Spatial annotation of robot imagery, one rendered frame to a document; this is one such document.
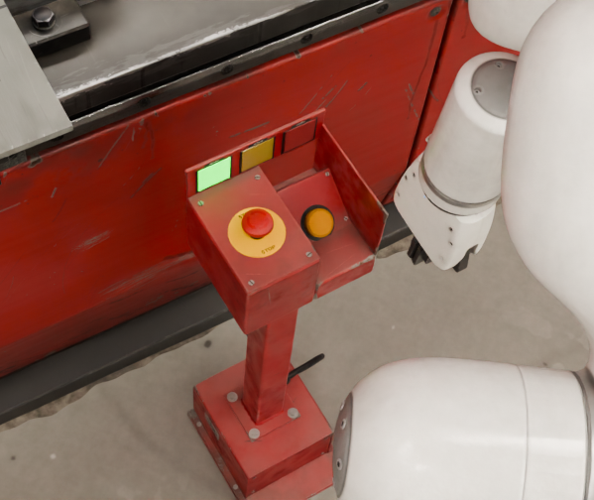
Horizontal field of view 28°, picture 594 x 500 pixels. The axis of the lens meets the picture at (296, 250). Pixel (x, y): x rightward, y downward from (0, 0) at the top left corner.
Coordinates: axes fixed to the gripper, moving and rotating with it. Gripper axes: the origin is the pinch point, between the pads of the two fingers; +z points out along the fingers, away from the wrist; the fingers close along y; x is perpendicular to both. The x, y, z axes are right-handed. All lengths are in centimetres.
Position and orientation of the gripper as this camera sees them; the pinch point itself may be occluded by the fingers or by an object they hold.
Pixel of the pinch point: (425, 246)
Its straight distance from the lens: 128.6
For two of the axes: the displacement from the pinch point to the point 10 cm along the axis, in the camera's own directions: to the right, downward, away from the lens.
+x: 8.6, -4.2, 3.0
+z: -1.1, 4.2, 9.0
